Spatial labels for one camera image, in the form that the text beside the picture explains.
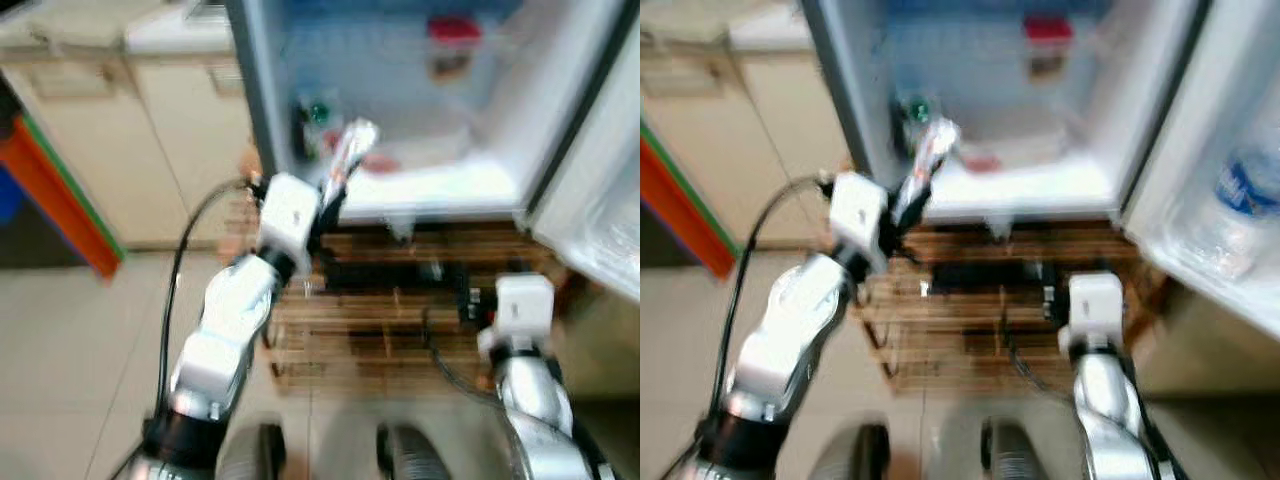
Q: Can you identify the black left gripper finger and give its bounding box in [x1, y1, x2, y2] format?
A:
[893, 178, 931, 236]
[320, 180, 349, 227]

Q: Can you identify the stainless steel fridge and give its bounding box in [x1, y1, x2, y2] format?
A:
[225, 0, 626, 229]
[800, 0, 1211, 226]

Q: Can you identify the black power strip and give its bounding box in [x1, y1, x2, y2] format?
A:
[925, 258, 1061, 293]
[322, 260, 473, 296]

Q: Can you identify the wooden slatted pallet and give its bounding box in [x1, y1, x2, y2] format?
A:
[850, 170, 1166, 396]
[235, 150, 571, 396]

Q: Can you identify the dark bottle green cap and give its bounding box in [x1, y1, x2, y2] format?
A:
[298, 95, 336, 161]
[898, 92, 936, 151]

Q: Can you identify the white food bag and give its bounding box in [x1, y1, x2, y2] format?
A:
[960, 125, 1066, 173]
[360, 125, 471, 176]

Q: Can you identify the cream kitchen cabinet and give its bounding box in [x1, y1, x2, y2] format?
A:
[0, 50, 263, 251]
[640, 50, 851, 249]

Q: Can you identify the grey robot right leg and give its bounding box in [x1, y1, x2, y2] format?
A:
[375, 422, 456, 480]
[980, 418, 1051, 480]

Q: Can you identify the grey robot leg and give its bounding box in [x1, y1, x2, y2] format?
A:
[375, 422, 456, 480]
[215, 420, 288, 480]
[980, 418, 1051, 480]
[810, 420, 891, 480]

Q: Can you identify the green flat board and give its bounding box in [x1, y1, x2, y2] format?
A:
[15, 105, 128, 261]
[640, 120, 746, 263]

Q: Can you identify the red lidded jar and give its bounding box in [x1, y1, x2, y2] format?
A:
[427, 15, 484, 83]
[1022, 15, 1076, 81]

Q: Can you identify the grey robot left leg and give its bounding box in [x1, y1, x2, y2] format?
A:
[215, 420, 288, 480]
[810, 420, 891, 480]

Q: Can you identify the orange flat board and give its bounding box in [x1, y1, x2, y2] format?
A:
[0, 115, 123, 279]
[640, 130, 741, 279]

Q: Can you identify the clear water bottle blue label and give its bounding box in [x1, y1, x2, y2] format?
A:
[1195, 140, 1280, 281]

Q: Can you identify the white kitchen countertop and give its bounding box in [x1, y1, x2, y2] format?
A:
[640, 0, 816, 56]
[0, 0, 236, 61]

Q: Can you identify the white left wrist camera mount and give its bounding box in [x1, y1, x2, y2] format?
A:
[258, 173, 321, 263]
[830, 172, 894, 273]

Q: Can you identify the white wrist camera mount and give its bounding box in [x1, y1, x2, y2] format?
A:
[830, 172, 894, 273]
[1068, 272, 1126, 351]
[258, 173, 321, 263]
[494, 273, 554, 351]

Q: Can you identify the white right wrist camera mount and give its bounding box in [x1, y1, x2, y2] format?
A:
[494, 273, 554, 351]
[1068, 272, 1126, 351]

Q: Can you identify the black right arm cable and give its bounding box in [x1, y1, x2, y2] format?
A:
[1005, 335, 1076, 401]
[425, 310, 511, 406]

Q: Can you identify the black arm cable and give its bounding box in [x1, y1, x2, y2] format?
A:
[716, 175, 836, 421]
[425, 310, 511, 406]
[1005, 335, 1076, 401]
[160, 178, 263, 421]

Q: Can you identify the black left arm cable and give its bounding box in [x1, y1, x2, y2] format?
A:
[160, 178, 263, 421]
[716, 175, 836, 421]

